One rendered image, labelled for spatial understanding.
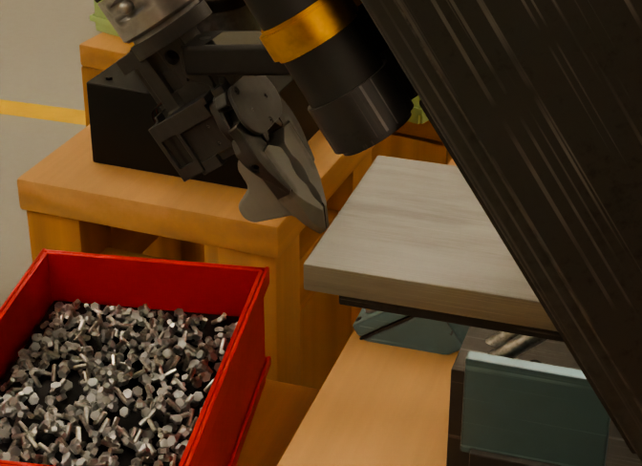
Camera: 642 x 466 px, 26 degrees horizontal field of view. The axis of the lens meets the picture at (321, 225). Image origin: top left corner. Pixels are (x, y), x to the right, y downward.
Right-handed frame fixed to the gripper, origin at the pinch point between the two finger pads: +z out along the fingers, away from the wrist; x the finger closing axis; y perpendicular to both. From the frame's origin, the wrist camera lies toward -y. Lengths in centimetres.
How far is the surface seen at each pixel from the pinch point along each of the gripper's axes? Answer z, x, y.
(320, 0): -19, 42, -30
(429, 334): 12.7, 2.1, -3.2
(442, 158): 19, -70, 20
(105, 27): -20, -86, 63
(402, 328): 11.3, 2.1, -1.4
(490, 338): 9.3, 15.7, -14.7
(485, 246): 0.1, 24.3, -22.2
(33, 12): -31, -291, 217
